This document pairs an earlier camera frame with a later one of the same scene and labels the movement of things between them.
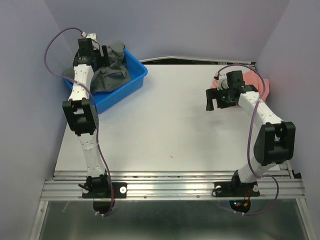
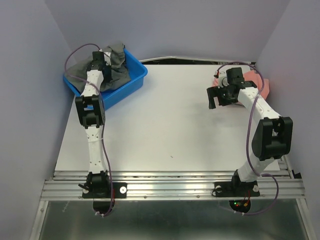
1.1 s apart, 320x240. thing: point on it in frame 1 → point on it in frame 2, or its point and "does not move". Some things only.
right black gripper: [212, 93] does not move
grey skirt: [115, 73] does not move
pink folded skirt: [259, 83] does not move
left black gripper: [104, 61] → [108, 77]
